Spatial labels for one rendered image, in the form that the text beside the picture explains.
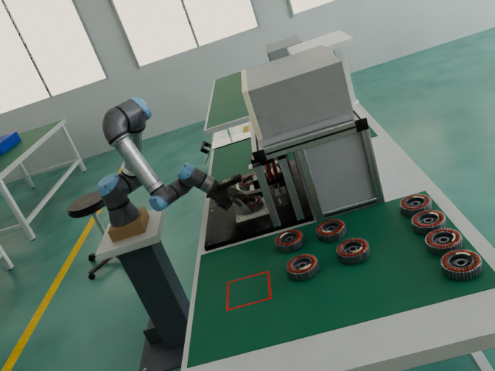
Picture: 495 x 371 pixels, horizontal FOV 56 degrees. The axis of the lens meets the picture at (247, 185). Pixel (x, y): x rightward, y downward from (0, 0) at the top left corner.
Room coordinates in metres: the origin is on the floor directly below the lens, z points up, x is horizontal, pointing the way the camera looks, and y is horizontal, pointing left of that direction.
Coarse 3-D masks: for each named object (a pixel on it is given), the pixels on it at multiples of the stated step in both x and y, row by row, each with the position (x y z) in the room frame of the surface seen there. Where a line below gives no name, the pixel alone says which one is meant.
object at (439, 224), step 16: (416, 208) 1.44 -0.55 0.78; (416, 224) 1.35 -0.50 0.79; (432, 224) 1.32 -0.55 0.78; (432, 240) 1.24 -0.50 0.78; (448, 240) 1.22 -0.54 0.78; (448, 256) 1.13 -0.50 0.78; (464, 256) 1.12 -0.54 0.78; (448, 272) 1.08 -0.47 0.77; (464, 272) 1.05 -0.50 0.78; (480, 272) 1.05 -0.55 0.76
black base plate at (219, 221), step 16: (272, 192) 2.00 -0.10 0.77; (288, 192) 1.94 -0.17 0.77; (304, 192) 1.89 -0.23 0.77; (208, 208) 2.07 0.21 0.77; (288, 208) 1.79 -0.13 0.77; (304, 208) 1.75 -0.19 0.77; (208, 224) 1.91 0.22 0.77; (224, 224) 1.86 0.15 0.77; (240, 224) 1.81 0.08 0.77; (256, 224) 1.76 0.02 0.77; (272, 224) 1.71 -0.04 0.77; (288, 224) 1.68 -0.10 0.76; (208, 240) 1.77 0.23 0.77; (224, 240) 1.72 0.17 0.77; (240, 240) 1.70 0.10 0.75
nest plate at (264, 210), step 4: (264, 204) 1.89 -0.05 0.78; (264, 208) 1.85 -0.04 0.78; (256, 212) 1.84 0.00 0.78; (260, 212) 1.83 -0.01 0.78; (264, 212) 1.81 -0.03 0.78; (268, 212) 1.81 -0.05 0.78; (236, 216) 1.86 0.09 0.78; (240, 216) 1.85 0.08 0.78; (244, 216) 1.84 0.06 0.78; (248, 216) 1.83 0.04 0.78; (252, 216) 1.82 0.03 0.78; (256, 216) 1.82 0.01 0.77; (236, 220) 1.83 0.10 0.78; (240, 220) 1.83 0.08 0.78; (244, 220) 1.82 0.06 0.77
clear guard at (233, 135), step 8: (232, 128) 2.22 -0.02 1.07; (240, 128) 2.18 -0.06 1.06; (216, 136) 2.19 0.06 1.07; (224, 136) 2.14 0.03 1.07; (232, 136) 2.10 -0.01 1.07; (240, 136) 2.06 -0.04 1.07; (248, 136) 2.02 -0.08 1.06; (216, 144) 2.07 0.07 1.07; (224, 144) 2.03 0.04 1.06; (208, 152) 2.05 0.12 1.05
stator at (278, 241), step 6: (282, 234) 1.58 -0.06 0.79; (288, 234) 1.58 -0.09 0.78; (294, 234) 1.56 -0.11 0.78; (300, 234) 1.53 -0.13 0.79; (276, 240) 1.55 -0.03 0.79; (282, 240) 1.56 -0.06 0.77; (288, 240) 1.56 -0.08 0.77; (294, 240) 1.51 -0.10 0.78; (300, 240) 1.51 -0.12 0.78; (276, 246) 1.54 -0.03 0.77; (282, 246) 1.51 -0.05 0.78; (288, 246) 1.49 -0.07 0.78; (294, 246) 1.49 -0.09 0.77; (300, 246) 1.50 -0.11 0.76
